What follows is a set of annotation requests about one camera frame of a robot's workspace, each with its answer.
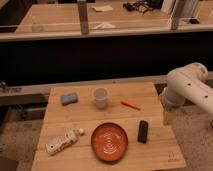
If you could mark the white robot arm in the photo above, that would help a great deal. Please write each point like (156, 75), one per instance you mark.
(186, 83)

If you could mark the blue sponge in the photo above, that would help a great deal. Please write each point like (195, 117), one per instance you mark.
(69, 99)

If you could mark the orange marker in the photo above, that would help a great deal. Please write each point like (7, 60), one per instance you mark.
(130, 104)

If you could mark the clear bottle on far table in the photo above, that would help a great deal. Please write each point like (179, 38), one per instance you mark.
(36, 26)

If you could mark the grey metal post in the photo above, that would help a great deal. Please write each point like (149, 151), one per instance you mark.
(83, 17)
(176, 14)

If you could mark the grey metal post right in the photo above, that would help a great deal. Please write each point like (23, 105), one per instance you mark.
(176, 14)

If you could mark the white crumpled cloth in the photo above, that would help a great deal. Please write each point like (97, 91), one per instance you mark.
(104, 25)

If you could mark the black rectangular block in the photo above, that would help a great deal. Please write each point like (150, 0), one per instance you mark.
(143, 131)

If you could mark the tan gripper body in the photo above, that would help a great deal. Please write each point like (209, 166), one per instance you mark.
(168, 117)

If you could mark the white paper sheet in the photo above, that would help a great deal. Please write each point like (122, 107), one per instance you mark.
(102, 8)

